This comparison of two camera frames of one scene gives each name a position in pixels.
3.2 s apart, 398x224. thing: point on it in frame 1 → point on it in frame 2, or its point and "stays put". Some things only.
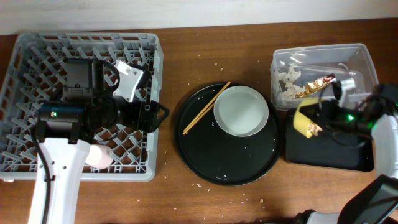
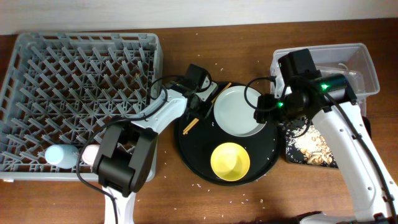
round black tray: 221,158 stays put
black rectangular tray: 328,149 stays put
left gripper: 138,122 → 203,111
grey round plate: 240,111 stays put
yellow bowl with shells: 301,123 → 230,162
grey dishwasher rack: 34,73 stays put
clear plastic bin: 322,71 stays put
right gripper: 331,109 → 267,102
